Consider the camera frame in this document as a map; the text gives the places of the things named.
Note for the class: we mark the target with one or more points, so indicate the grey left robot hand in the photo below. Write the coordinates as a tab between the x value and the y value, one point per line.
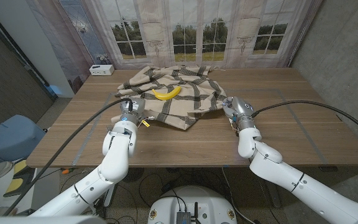
134	109

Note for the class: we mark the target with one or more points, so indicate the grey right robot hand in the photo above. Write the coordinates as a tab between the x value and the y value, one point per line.
241	109

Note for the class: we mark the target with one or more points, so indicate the yellow banana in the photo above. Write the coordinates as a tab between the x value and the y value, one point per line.
166	95

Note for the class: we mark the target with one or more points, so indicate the cream plaid scarf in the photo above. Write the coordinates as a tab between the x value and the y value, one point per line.
191	105

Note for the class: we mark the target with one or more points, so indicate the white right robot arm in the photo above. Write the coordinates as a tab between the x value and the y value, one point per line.
291	180

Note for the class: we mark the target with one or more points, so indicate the white power box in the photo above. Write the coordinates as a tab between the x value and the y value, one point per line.
101	70

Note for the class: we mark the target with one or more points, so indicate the dark round floor fan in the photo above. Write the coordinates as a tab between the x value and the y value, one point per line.
135	175

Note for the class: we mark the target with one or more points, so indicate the printed window backdrop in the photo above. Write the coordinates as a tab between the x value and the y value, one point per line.
197	31

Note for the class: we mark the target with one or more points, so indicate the white table leg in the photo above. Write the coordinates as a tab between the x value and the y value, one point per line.
110	197

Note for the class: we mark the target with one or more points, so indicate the small orange floor object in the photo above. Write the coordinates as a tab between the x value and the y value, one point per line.
66	170

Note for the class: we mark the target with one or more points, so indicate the grey table leg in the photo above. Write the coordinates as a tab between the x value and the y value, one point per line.
273	196

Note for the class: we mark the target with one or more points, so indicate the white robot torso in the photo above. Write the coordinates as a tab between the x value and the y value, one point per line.
194	199

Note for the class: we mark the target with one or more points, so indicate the black box on torso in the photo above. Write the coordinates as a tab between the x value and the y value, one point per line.
185	216

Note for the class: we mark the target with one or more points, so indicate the blue chair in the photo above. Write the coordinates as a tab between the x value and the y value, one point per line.
8	140

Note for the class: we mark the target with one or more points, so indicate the yellow and black floor pad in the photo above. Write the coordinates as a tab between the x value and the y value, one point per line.
22	179

